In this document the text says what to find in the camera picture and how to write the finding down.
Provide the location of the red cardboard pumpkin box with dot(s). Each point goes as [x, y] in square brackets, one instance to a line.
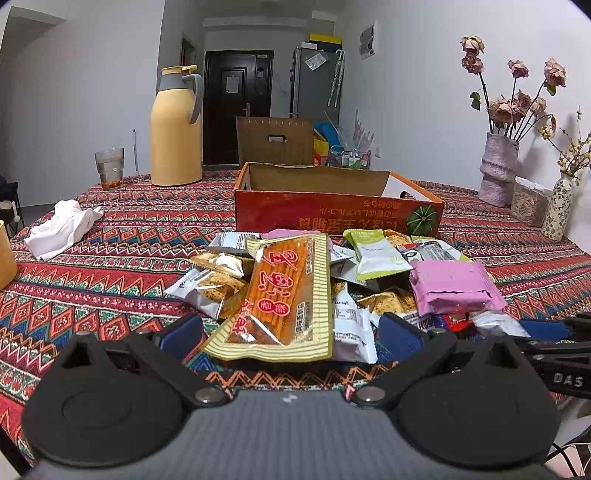
[332, 200]

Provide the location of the clear container of seeds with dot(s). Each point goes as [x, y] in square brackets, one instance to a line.
[530, 202]

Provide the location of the white floral slim vase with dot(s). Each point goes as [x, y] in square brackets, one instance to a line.
[559, 208]

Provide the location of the white printed snack pack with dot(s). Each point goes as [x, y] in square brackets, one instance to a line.
[353, 335]

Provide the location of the white cracker snack pack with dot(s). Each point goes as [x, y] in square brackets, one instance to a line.
[215, 294]

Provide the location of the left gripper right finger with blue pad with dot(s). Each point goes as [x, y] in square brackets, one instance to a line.
[399, 337]

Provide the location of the colourful patterned tablecloth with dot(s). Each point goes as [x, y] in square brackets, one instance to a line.
[113, 282]

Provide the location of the gold cracker snack pack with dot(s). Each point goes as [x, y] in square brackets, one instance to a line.
[397, 301]

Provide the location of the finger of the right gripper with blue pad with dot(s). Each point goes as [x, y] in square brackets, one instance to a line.
[546, 330]

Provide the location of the black folding chair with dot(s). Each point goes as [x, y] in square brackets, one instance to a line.
[10, 208]

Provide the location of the orange striped biscuit pack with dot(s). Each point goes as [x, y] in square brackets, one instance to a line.
[286, 312]

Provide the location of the pink textured vase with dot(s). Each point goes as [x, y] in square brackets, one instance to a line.
[498, 166]

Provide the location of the dried pink roses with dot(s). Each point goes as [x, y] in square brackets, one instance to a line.
[513, 116]

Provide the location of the wire rack with bottles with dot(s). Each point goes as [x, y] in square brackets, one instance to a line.
[349, 159]

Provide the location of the white crumpled cloth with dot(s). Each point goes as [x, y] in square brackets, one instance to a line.
[67, 226]

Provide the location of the tan object at edge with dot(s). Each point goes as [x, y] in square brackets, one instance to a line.
[8, 265]

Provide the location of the large pink snack pack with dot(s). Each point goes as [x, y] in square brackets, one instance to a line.
[450, 286]

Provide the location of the green white snack pack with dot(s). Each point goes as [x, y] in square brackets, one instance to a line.
[377, 257]

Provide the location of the yellow dried flower branches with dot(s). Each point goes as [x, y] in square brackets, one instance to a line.
[574, 156]

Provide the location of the yellow box on fridge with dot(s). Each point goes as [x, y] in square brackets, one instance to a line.
[324, 39]

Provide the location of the glass cup with drink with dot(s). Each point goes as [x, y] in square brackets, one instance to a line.
[110, 165]

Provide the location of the yellow thermos jug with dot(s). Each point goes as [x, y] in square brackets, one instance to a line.
[175, 128]

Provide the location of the small pink snack pack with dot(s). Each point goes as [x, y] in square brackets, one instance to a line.
[284, 233]

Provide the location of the gold foil snack pack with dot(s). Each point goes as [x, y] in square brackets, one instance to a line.
[228, 264]

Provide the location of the grey refrigerator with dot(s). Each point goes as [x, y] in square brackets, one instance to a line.
[314, 84]

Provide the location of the black entrance door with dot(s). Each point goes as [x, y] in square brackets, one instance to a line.
[237, 83]

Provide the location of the white wall panel box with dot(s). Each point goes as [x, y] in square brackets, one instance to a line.
[368, 41]

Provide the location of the white silver snack pack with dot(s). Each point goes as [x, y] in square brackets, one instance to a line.
[231, 242]

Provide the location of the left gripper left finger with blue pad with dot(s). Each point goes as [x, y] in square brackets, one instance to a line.
[181, 337]

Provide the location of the brown wooden chair back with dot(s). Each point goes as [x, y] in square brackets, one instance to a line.
[277, 141]

